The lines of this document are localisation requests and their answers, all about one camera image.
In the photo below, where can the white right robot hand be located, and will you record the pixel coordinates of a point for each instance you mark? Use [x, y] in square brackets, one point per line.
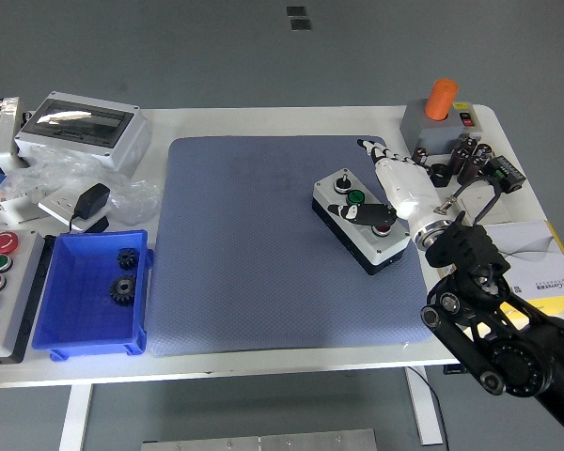
[406, 185]

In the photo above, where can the grey four-button control box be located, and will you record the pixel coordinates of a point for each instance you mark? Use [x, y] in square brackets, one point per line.
[331, 190]

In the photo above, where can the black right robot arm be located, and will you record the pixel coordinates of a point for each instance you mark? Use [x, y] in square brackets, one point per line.
[512, 338]

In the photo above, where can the grey five-button control station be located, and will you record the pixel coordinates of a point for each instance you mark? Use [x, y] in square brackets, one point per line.
[14, 300]

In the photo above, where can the dark brown capacitor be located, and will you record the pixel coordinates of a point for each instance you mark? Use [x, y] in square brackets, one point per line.
[419, 154]
[457, 162]
[467, 142]
[482, 152]
[470, 170]

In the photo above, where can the orange cylinder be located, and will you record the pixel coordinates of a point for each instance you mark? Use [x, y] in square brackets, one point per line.
[441, 98]

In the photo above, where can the black terminal module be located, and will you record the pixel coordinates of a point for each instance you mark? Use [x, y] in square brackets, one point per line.
[510, 171]

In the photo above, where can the white and yellow cardboard box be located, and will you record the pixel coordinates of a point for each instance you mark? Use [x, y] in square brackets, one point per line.
[531, 249]

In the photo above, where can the blue-grey textured mat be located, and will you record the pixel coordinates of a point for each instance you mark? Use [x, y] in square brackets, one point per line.
[244, 244]

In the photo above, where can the black power strip under table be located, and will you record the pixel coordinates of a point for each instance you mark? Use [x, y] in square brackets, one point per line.
[451, 368]

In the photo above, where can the white table leg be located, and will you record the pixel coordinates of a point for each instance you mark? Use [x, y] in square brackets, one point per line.
[425, 409]
[75, 418]

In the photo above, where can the clear plastic bag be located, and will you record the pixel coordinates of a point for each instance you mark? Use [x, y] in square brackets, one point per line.
[131, 197]

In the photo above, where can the small black bevel gear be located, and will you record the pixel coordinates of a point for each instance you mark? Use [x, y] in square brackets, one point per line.
[127, 258]

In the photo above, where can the grey metal plate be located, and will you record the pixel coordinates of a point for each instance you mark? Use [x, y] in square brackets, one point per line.
[263, 441]

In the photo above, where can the large black bevel gear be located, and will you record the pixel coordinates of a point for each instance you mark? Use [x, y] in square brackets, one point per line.
[122, 289]

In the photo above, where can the black power adapter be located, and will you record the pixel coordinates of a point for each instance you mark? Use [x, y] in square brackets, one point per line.
[91, 199]

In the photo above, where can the blue plastic bin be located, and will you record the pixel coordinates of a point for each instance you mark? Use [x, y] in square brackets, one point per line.
[84, 305]

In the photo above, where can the white metal device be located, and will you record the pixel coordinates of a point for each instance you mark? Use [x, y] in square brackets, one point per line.
[7, 141]

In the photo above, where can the grey switch box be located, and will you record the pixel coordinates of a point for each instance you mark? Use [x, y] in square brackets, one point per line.
[416, 124]

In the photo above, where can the grey enclosure with clear lid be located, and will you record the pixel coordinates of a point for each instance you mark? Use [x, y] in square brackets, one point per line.
[117, 145]

